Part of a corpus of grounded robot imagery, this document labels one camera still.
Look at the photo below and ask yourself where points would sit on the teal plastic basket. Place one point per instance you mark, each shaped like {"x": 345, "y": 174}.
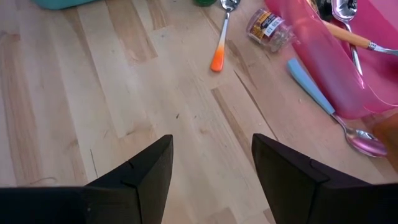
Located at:
{"x": 62, "y": 3}

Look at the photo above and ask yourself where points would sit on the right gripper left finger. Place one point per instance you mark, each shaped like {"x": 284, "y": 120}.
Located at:
{"x": 140, "y": 193}

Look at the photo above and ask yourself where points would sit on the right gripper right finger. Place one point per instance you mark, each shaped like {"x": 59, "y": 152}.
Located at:
{"x": 295, "y": 193}

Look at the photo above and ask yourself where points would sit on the pink plastic bin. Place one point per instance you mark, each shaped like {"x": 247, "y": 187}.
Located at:
{"x": 326, "y": 62}

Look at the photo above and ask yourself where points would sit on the plain steel spoon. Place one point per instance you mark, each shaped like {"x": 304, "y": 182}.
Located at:
{"x": 343, "y": 11}

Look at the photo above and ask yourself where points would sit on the small saffron spice jar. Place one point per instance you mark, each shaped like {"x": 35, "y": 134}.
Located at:
{"x": 267, "y": 28}

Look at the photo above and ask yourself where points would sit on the dark metal spoon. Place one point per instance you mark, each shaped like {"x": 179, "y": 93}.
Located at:
{"x": 325, "y": 7}

